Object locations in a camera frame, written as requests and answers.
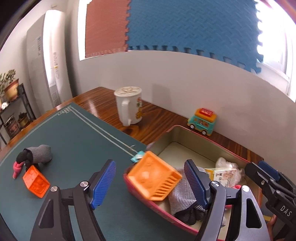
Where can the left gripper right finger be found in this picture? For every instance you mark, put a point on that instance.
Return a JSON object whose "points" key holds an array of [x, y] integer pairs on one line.
{"points": [[246, 221]]}

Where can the white fluffy cloth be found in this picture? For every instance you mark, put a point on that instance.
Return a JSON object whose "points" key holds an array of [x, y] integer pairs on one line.
{"points": [[223, 163]]}

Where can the light orange toy cube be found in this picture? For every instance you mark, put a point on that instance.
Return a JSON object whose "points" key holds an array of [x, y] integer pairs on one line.
{"points": [[153, 178]]}

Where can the teal orange toy bus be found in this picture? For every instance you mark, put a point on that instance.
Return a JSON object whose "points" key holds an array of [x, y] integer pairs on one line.
{"points": [[203, 121]]}

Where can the teal binder clip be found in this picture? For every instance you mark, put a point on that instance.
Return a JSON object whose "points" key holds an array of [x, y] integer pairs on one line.
{"points": [[138, 156]]}

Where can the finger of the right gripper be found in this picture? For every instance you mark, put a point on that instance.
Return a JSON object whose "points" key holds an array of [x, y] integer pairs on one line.
{"points": [[259, 176], [269, 170]]}

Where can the dark orange toy cube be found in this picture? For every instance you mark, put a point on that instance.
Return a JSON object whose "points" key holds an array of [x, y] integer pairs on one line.
{"points": [[36, 182]]}

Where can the blue foam wall mat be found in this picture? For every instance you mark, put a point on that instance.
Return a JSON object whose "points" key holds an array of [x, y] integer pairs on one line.
{"points": [[223, 30]]}

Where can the small yellow lower pot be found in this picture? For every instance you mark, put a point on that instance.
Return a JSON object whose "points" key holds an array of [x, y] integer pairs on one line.
{"points": [[23, 120]]}

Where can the white lidded mug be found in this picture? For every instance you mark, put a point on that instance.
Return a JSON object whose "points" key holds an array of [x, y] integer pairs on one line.
{"points": [[129, 104]]}

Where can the white standing air conditioner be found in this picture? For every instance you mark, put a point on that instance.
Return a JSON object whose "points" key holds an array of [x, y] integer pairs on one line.
{"points": [[46, 59]]}

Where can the black plant shelf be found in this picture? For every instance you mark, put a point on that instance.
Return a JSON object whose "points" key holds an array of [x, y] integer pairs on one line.
{"points": [[20, 105]]}

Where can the black and grey glove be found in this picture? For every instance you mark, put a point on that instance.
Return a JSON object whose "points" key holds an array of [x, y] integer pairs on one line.
{"points": [[33, 156]]}

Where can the red foam wall mat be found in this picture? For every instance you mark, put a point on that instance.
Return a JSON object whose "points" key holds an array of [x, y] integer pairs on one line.
{"points": [[106, 27]]}

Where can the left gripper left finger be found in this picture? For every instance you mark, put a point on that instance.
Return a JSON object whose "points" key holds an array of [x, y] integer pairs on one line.
{"points": [[53, 221]]}

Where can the green table mat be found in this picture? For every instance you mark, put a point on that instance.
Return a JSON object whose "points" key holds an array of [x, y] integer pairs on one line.
{"points": [[81, 144]]}

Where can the small white shelf ornament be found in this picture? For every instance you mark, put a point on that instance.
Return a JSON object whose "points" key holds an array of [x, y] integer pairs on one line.
{"points": [[4, 105]]}

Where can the small pink foam knot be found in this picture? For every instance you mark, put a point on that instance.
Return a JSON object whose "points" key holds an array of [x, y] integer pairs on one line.
{"points": [[17, 168]]}

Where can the right potted plant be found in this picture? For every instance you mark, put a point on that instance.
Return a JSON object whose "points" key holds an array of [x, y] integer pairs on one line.
{"points": [[9, 85]]}

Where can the dark brown lower pot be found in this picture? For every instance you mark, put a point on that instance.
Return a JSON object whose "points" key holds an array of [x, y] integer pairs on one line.
{"points": [[12, 127]]}

